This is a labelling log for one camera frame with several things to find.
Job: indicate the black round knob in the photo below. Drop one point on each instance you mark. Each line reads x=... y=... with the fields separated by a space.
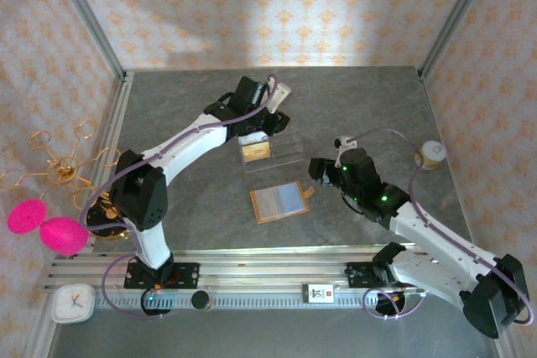
x=200 y=300

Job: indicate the orange leather card holder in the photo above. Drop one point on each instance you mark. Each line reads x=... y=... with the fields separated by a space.
x=257 y=217

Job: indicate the clear acrylic card stand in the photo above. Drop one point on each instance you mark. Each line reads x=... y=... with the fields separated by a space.
x=285 y=150

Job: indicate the black round gold-print plate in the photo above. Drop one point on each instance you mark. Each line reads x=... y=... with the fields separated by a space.
x=98 y=215

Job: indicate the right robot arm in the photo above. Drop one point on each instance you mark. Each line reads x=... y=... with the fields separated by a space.
x=436 y=245

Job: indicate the white silver card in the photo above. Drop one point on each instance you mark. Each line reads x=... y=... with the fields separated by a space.
x=253 y=140

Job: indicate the aluminium side rail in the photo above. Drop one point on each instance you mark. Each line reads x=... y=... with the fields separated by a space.
x=113 y=131

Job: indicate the pale blue card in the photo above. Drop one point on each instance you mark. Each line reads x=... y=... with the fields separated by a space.
x=291 y=198

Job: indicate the aluminium frame post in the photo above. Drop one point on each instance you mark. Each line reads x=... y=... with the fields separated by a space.
x=91 y=22
x=454 y=18

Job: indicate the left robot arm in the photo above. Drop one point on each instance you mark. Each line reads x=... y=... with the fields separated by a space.
x=189 y=144

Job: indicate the white square clock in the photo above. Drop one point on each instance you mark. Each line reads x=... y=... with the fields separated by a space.
x=72 y=304

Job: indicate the gold card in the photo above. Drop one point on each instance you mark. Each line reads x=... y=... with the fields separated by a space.
x=257 y=153

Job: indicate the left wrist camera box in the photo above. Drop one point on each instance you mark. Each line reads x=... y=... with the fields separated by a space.
x=280 y=96

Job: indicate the white label tag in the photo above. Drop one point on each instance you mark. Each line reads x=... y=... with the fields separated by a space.
x=319 y=293

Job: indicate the aluminium mounting rail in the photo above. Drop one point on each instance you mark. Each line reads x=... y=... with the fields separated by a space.
x=272 y=270

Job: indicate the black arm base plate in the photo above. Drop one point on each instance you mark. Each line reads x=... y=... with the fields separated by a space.
x=189 y=275
x=356 y=275

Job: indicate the small yellow white jar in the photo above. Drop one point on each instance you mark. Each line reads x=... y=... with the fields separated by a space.
x=432 y=159

